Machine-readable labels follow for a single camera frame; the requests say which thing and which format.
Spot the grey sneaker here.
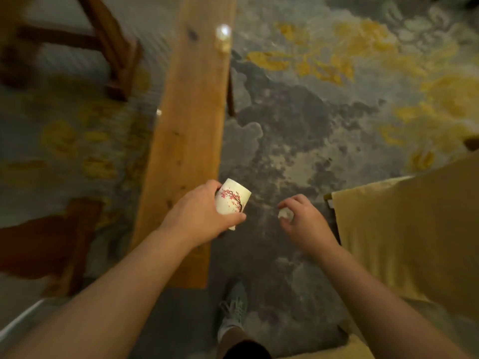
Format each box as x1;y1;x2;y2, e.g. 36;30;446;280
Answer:
217;282;248;343

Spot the dark wooden table frame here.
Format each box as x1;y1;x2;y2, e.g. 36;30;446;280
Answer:
0;0;143;102

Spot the small clear glass cup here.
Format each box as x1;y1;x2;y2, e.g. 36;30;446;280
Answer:
215;24;233;53

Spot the grey and yellow patterned rug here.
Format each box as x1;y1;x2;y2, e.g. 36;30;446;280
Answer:
0;0;479;359

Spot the long wooden bench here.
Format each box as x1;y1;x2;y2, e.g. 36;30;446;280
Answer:
129;0;238;289

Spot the person's left hand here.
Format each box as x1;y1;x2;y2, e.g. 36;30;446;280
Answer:
160;179;247;248

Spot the person's right forearm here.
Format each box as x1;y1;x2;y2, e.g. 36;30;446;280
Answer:
321;246;470;359

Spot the person's right hand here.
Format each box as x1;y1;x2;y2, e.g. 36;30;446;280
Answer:
278;194;339;260

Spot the person's left forearm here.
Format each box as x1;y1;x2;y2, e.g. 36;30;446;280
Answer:
0;224;188;359

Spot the white cup with blossom print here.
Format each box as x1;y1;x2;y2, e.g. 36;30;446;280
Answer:
214;178;252;231

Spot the dark wooden furniture piece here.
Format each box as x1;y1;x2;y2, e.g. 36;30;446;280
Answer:
0;197;104;298

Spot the yellow cloth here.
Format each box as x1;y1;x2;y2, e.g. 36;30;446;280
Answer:
331;151;479;323

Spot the person's leg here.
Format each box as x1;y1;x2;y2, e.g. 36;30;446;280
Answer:
216;327;272;359

